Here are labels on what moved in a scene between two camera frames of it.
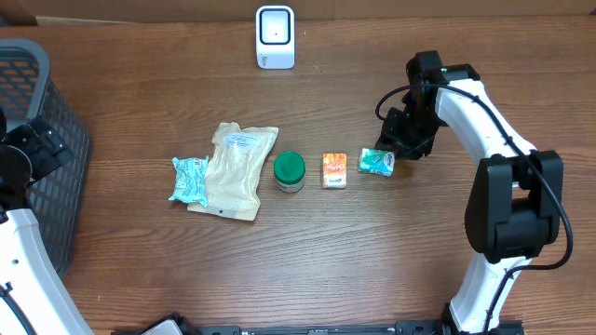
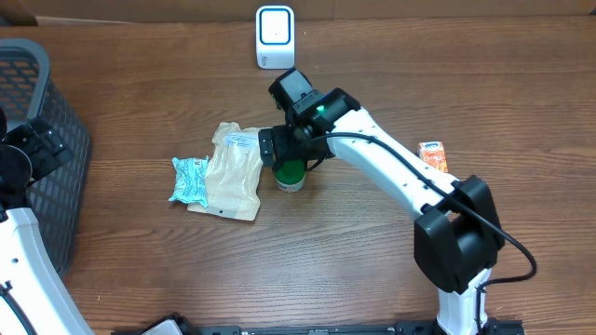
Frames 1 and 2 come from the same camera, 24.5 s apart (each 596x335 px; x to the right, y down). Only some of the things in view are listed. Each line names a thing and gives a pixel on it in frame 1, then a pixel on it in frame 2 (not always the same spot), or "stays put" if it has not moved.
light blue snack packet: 190,180 stays put
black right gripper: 392,135 → 283,137
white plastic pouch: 234,167 stays put
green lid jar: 290,171 stays put
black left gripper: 42,144 stays put
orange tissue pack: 334,170 → 434,154
